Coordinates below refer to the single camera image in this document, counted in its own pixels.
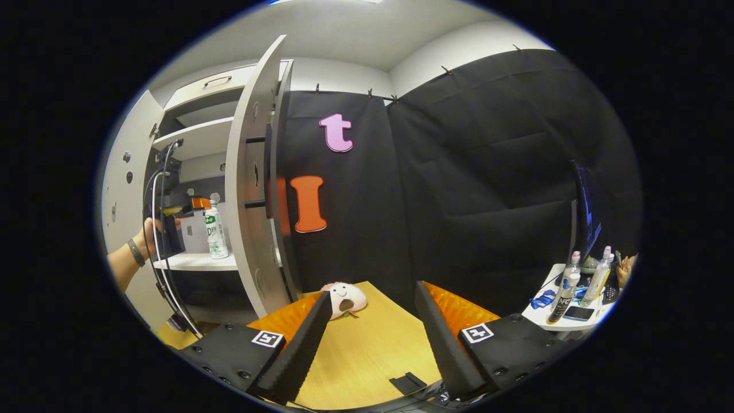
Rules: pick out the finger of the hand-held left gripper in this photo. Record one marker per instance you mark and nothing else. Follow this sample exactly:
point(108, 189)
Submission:
point(200, 203)

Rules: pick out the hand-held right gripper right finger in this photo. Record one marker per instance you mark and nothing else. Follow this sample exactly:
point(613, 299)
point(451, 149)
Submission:
point(444, 344)

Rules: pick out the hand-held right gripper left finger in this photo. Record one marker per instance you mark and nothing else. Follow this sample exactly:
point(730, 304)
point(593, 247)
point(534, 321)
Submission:
point(304, 344)

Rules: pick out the white green-label drink bottle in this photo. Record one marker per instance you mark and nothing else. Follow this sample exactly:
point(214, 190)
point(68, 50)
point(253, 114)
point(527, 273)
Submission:
point(216, 235)

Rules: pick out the dark wristband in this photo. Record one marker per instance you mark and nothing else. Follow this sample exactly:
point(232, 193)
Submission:
point(136, 252)

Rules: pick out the white cabinet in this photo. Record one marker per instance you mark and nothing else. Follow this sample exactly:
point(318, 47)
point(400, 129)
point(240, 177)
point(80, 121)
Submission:
point(200, 137)

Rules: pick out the pink plush toy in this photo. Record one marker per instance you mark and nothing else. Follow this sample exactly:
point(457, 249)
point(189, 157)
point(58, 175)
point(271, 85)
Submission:
point(350, 297)

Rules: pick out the blue crumpled item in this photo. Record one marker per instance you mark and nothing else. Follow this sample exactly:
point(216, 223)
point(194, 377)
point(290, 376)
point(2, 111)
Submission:
point(542, 299)

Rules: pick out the white cabinet drawer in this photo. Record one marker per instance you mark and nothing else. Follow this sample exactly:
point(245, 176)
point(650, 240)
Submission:
point(200, 89)

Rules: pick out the clear bottle dark label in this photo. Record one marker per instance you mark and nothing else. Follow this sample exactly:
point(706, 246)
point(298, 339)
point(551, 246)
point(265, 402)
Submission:
point(563, 292)

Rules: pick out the black backdrop cloth pink letter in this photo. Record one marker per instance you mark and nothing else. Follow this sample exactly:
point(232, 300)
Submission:
point(367, 229)

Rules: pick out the white side table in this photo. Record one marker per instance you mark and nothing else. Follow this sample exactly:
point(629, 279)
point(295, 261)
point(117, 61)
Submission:
point(579, 324)

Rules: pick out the black smartphone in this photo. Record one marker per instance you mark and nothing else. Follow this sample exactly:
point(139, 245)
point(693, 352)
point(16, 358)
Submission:
point(578, 313)

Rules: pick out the plain black backdrop cloth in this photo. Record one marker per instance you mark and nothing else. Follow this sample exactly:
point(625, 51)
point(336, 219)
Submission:
point(487, 172)

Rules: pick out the black computer monitor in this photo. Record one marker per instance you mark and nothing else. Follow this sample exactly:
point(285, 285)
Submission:
point(586, 212)

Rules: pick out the black plastic bracket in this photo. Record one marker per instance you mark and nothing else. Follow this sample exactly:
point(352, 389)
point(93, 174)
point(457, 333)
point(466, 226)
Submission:
point(407, 382)

